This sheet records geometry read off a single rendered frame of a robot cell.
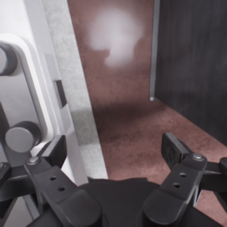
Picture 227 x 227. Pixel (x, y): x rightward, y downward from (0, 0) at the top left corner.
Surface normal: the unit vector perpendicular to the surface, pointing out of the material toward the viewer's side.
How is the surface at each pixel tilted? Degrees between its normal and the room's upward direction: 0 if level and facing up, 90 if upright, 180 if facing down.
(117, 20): 0
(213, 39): 90
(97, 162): 0
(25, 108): 0
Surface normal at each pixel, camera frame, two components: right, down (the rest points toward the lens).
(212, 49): -1.00, 0.01
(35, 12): 0.99, -0.17
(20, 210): 0.03, 0.29
